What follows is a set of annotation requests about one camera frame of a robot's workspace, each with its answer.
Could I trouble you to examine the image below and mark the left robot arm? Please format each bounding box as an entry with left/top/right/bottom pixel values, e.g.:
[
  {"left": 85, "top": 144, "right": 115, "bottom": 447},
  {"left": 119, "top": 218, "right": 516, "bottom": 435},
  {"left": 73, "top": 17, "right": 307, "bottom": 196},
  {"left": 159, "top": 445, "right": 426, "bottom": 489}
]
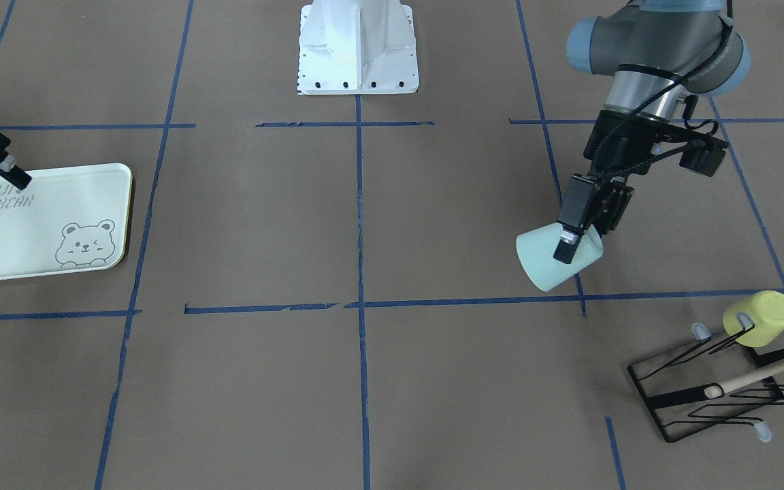
[{"left": 550, "top": 1, "right": 752, "bottom": 264}]

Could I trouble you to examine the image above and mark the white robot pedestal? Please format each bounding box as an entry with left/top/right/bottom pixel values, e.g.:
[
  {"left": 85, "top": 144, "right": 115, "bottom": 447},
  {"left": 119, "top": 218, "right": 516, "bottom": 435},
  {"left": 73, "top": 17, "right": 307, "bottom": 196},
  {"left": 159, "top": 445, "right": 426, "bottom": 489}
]
[{"left": 297, "top": 1, "right": 420, "bottom": 96}]

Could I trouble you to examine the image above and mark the cream bear tray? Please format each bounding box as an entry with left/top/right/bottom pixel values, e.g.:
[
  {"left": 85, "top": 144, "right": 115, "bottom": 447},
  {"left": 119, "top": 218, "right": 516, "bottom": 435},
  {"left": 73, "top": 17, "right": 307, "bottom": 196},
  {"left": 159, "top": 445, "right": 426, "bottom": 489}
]
[{"left": 0, "top": 163, "right": 133, "bottom": 281}]

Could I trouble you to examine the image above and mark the light green cup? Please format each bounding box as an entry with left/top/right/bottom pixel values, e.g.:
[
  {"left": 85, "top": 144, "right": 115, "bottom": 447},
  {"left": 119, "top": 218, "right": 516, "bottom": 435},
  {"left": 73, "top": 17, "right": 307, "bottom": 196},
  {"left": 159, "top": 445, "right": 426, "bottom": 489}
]
[{"left": 514, "top": 223, "right": 604, "bottom": 292}]

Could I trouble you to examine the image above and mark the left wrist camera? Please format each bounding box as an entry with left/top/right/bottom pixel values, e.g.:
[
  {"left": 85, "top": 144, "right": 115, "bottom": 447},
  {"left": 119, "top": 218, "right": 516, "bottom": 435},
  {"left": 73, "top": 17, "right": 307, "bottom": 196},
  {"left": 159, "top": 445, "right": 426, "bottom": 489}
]
[{"left": 679, "top": 140, "right": 728, "bottom": 178}]

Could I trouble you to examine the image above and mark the yellow cup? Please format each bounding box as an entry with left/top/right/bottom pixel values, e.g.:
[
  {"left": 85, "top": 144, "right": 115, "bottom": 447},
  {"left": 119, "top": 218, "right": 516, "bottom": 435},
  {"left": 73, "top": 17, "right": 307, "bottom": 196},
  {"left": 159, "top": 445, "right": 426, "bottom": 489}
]
[{"left": 722, "top": 291, "right": 784, "bottom": 348}]

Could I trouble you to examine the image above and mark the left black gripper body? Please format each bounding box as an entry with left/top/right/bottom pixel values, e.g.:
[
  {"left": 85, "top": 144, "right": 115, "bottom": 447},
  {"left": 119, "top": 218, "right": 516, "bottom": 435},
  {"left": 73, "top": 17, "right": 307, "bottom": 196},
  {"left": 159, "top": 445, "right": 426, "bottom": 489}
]
[{"left": 584, "top": 111, "right": 672, "bottom": 179}]

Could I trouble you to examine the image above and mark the black wire cup rack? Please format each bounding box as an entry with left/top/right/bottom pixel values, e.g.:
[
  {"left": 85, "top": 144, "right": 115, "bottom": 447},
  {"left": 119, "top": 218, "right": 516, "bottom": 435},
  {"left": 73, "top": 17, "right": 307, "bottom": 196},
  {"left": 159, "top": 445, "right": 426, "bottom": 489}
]
[{"left": 627, "top": 323, "right": 784, "bottom": 443}]

